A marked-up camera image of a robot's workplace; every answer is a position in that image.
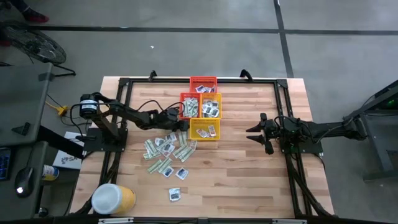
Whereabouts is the black floor fan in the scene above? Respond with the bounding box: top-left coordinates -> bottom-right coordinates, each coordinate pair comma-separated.
0,19 -> 77,78

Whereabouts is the black computer mouse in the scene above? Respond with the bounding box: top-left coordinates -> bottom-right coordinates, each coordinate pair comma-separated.
14,167 -> 35,199

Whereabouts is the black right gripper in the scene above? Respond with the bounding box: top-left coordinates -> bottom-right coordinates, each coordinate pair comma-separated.
246,113 -> 280,156

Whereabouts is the orange plastic basket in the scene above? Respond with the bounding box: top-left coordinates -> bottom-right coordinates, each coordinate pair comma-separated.
189,75 -> 218,94
178,91 -> 202,121

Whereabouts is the black desk bracket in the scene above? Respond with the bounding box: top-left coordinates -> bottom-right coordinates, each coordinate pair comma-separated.
11,121 -> 32,137

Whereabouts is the yellow plastic basket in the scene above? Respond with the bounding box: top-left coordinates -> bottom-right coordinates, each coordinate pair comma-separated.
189,118 -> 221,141
200,92 -> 223,120

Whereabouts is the grey metal stand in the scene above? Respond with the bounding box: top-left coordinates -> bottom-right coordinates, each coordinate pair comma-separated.
342,79 -> 398,182

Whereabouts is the black keyboard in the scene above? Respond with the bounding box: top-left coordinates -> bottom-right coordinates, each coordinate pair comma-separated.
0,147 -> 12,182

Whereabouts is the black aluminium table frame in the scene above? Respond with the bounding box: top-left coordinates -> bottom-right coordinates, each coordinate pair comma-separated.
74,77 -> 335,218

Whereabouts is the yellow canister white lid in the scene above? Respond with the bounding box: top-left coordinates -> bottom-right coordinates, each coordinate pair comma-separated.
91,183 -> 137,215

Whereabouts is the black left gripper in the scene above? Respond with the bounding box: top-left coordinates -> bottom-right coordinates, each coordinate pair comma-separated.
157,108 -> 190,131

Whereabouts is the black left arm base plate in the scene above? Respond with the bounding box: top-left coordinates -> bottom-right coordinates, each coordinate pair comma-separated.
82,127 -> 129,153

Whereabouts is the black diagonal bar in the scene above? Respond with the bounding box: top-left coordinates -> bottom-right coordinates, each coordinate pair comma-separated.
37,126 -> 85,160

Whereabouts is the yellow power plug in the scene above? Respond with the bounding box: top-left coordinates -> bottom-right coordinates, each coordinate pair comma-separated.
46,101 -> 69,118

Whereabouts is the grey desk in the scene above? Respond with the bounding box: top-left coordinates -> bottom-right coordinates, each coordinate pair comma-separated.
0,62 -> 53,220

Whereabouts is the white cardboard box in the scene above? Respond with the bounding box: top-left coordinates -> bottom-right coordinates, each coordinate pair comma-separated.
52,131 -> 85,170

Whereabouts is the blue yellow can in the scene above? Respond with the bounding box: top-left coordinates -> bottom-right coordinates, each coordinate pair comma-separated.
42,164 -> 60,182

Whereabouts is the person's foot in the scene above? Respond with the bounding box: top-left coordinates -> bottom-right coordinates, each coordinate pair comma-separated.
22,7 -> 50,23

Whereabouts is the silver metal bar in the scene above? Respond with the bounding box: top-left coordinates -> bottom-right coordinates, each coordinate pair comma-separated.
98,217 -> 134,224
272,218 -> 307,224

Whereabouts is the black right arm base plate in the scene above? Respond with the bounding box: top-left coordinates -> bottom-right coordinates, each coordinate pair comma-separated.
279,136 -> 324,154

